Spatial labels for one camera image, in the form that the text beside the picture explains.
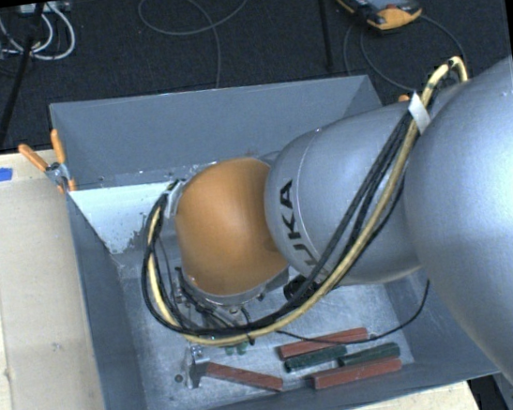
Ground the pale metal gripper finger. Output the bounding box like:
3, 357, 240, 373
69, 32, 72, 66
189, 342, 213, 370
182, 359, 204, 391

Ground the red-brown flat block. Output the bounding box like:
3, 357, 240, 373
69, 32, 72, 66
204, 352, 286, 402
306, 354, 406, 392
275, 326, 371, 361

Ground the dark green flat block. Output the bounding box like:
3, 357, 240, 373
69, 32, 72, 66
282, 344, 350, 374
337, 341, 402, 369

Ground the brown cardboard board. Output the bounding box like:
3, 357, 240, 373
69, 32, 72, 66
0, 171, 107, 410

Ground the grey metal bin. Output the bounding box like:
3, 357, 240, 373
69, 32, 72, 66
48, 47, 505, 410

